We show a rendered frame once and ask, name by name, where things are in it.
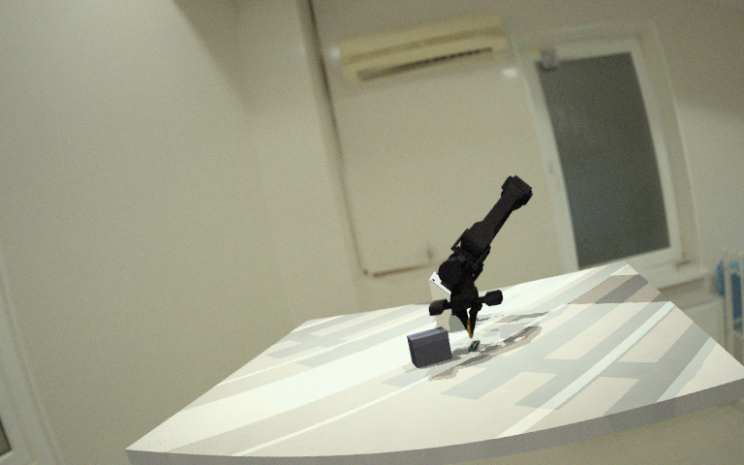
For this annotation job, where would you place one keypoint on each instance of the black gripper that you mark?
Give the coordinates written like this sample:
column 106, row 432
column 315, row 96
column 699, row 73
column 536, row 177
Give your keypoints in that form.
column 491, row 298

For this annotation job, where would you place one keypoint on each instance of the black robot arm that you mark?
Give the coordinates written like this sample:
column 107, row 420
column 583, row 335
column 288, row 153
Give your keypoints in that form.
column 475, row 244

